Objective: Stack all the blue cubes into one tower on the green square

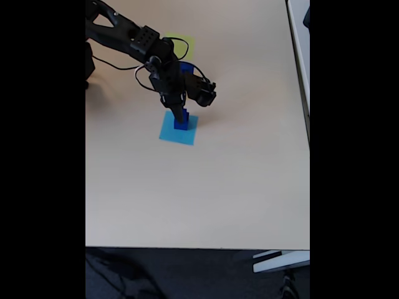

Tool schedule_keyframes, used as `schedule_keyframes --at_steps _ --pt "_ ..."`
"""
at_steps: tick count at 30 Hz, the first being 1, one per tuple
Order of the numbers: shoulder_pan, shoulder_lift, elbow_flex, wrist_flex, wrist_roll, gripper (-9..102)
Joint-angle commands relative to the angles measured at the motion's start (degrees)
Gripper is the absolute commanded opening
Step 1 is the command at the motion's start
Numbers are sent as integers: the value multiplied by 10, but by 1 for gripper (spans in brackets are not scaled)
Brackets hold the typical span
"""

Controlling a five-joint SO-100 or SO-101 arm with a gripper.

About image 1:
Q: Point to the green paper square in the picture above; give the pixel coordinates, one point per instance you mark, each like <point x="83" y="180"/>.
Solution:
<point x="180" y="48"/>

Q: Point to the white neighbouring table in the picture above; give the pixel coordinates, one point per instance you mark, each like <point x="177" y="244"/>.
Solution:
<point x="300" y="46"/>

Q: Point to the medium blue cube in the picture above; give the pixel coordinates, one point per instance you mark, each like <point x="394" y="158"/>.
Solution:
<point x="184" y="125"/>

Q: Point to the large blue cube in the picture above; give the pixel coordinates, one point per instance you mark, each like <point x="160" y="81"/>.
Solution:
<point x="187" y="66"/>

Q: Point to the black camera box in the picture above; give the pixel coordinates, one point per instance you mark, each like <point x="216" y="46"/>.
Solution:
<point x="202" y="92"/>

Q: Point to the white table leg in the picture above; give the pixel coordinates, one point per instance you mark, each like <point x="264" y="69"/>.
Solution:
<point x="280" y="263"/>

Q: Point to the light blue paper square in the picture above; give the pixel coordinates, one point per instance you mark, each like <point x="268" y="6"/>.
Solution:
<point x="168" y="135"/>

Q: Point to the dark blue chair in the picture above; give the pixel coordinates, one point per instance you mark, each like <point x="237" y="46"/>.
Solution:
<point x="307" y="17"/>

